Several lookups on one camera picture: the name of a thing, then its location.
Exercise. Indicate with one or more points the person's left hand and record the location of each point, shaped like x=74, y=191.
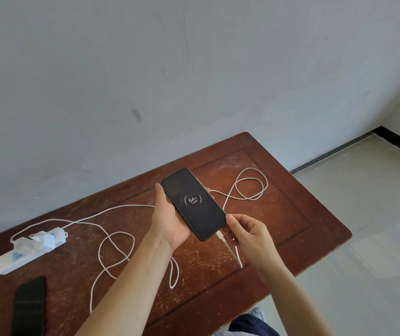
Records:
x=170, y=227

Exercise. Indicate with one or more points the person's right hand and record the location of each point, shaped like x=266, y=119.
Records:
x=254, y=241

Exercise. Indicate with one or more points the person's left thumb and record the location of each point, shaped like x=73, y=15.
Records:
x=159, y=199

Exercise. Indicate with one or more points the person's right thumb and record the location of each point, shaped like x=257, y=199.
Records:
x=235, y=232

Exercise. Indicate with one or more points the black smartphone with gold frame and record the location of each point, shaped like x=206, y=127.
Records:
x=193, y=202

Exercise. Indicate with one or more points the person's right forearm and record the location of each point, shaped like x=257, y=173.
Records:
x=287, y=300

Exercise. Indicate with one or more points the person's left forearm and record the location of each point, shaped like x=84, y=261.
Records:
x=130, y=286

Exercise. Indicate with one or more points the person's white shoe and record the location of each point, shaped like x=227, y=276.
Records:
x=259, y=313

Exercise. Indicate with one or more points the person's blue jeans leg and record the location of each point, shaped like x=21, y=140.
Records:
x=252, y=327

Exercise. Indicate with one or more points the white charger adapter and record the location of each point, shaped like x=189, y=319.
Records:
x=54, y=237
x=37, y=239

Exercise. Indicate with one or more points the white power strip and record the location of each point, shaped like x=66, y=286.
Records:
x=9, y=262

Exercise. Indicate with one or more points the black matte phone case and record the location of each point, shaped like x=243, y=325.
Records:
x=30, y=306

